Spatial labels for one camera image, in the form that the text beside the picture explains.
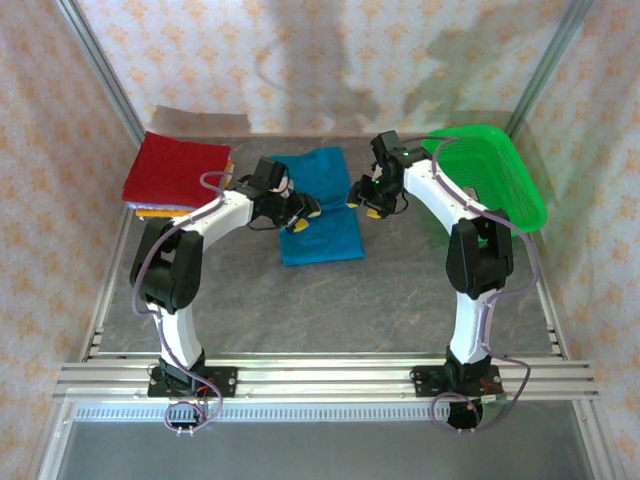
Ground blue t-shirt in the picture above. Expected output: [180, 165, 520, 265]
[269, 147, 366, 268]

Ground green plastic mesh basket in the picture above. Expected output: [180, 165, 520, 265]
[421, 124, 550, 236]

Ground folded red t-shirt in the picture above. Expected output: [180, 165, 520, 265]
[122, 131, 233, 209]

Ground orange patterned white curtain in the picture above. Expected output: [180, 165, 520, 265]
[504, 0, 640, 480]
[0, 0, 141, 480]
[74, 0, 586, 139]

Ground grey metal panel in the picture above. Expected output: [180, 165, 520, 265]
[29, 399, 626, 480]

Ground aluminium mounting rail beam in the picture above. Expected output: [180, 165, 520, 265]
[54, 353, 599, 401]

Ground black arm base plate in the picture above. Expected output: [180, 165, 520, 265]
[147, 366, 239, 399]
[409, 366, 503, 399]

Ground slotted grey cable duct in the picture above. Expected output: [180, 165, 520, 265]
[74, 403, 576, 422]

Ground aluminium frame post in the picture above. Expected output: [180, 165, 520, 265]
[499, 0, 596, 146]
[54, 0, 149, 146]

